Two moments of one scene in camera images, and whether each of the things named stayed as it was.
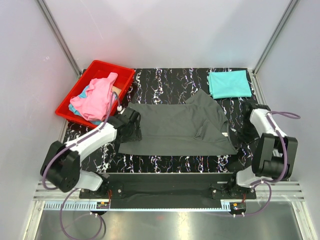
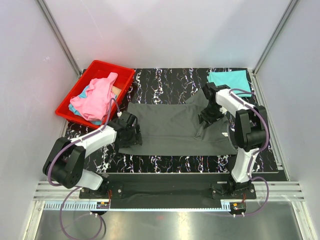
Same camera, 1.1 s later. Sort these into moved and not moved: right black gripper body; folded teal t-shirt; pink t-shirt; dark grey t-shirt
Moved: right black gripper body
Not moved: pink t-shirt; folded teal t-shirt; dark grey t-shirt
